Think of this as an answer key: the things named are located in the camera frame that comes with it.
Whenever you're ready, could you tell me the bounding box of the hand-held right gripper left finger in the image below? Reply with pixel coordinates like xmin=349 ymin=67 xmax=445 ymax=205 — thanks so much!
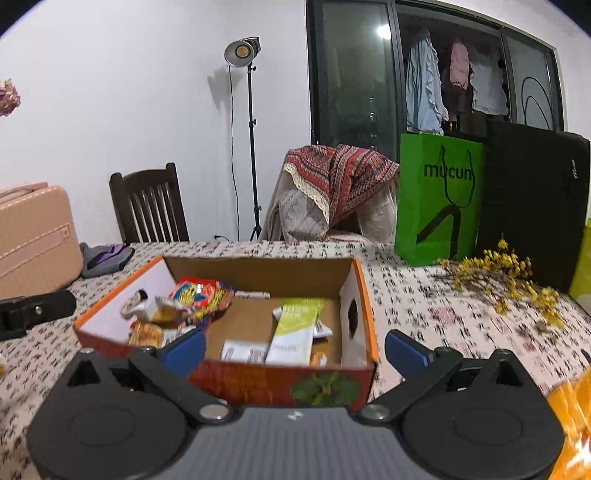
xmin=62 ymin=327 xmax=234 ymax=424

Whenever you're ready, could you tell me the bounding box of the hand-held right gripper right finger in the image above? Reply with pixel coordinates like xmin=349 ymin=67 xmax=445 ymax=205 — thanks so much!
xmin=355 ymin=329 xmax=532 ymax=424

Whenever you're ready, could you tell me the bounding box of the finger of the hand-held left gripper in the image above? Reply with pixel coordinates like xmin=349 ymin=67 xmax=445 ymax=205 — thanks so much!
xmin=27 ymin=290 xmax=77 ymax=329

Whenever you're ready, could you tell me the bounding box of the pile of small snack packets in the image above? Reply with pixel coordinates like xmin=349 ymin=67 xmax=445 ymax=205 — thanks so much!
xmin=121 ymin=291 xmax=200 ymax=350

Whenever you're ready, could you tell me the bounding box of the white snack packet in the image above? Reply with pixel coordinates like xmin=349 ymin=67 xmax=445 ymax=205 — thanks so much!
xmin=221 ymin=340 xmax=269 ymax=363

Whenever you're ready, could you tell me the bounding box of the red chips bag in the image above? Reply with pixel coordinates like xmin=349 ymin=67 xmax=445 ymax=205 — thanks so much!
xmin=168 ymin=278 xmax=237 ymax=324

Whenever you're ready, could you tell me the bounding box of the red cardboard box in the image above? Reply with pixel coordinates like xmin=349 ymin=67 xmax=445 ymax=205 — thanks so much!
xmin=73 ymin=256 xmax=379 ymax=409

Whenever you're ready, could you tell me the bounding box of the pale green long packet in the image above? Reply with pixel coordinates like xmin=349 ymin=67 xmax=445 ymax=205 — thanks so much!
xmin=265 ymin=298 xmax=325 ymax=365

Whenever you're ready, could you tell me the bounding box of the grey purple cloth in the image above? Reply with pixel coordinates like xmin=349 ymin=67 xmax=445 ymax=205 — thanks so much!
xmin=79 ymin=242 xmax=136 ymax=278

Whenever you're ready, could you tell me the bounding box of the pink suitcase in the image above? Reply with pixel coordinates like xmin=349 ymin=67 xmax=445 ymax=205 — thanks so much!
xmin=0 ymin=182 xmax=84 ymax=301

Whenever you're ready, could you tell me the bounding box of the yellow flower branch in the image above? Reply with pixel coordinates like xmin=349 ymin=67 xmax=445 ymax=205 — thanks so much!
xmin=436 ymin=239 xmax=567 ymax=329

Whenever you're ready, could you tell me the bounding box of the dark wooden chair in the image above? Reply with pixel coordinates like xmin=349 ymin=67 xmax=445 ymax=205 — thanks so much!
xmin=109 ymin=162 xmax=190 ymax=244

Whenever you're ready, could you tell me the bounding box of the green paper bag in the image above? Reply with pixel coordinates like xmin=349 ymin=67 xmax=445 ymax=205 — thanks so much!
xmin=394 ymin=133 xmax=485 ymax=267

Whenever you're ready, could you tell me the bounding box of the beige coat on chair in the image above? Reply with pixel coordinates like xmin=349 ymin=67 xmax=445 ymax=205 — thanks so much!
xmin=259 ymin=178 xmax=399 ymax=243

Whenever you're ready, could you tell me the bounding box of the red patterned cloth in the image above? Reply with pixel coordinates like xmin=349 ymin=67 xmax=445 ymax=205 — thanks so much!
xmin=283 ymin=144 xmax=400 ymax=229

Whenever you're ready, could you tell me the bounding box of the black paper bag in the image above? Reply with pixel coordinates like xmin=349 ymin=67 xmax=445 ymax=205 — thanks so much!
xmin=475 ymin=76 xmax=591 ymax=292

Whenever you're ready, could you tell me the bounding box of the hanging blue shirt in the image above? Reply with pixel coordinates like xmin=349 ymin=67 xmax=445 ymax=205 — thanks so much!
xmin=405 ymin=30 xmax=449 ymax=136

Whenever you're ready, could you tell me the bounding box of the hanging white garment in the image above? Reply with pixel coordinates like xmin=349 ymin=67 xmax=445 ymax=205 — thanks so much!
xmin=470 ymin=59 xmax=509 ymax=116

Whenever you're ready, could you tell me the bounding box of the black framed glass door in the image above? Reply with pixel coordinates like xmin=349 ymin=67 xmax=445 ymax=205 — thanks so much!
xmin=307 ymin=0 xmax=571 ymax=155

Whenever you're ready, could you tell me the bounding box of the hanging pink garment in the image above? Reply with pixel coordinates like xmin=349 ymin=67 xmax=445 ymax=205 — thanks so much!
xmin=449 ymin=41 xmax=472 ymax=92

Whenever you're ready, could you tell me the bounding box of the floor lamp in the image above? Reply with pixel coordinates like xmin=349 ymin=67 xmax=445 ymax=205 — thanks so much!
xmin=224 ymin=37 xmax=265 ymax=241

